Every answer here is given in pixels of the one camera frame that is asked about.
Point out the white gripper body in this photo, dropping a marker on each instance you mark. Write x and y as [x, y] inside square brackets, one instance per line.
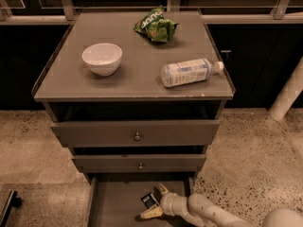
[168, 202]

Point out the blue rxbar wrapper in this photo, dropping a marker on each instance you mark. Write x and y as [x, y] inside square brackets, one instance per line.
[149, 200]

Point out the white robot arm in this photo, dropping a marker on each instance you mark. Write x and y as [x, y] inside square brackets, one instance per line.
[254, 171]

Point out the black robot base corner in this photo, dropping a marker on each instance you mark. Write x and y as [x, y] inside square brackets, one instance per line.
[13, 201]

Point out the grey drawer cabinet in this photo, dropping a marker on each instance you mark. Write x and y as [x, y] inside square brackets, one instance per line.
[70, 91]

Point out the grey middle drawer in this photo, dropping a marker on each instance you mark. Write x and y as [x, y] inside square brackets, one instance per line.
[139, 163]

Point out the grey top drawer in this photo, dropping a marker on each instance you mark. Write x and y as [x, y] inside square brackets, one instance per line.
[141, 133]

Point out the clear plastic water bottle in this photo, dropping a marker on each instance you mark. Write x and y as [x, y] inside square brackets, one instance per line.
[186, 72]

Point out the white ceramic bowl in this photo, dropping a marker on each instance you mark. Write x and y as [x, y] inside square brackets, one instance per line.
[102, 59]

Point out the green chip bag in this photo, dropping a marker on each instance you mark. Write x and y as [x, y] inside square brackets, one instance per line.
[156, 27]

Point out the metal railing frame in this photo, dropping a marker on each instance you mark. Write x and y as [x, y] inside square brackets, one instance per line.
[59, 12]

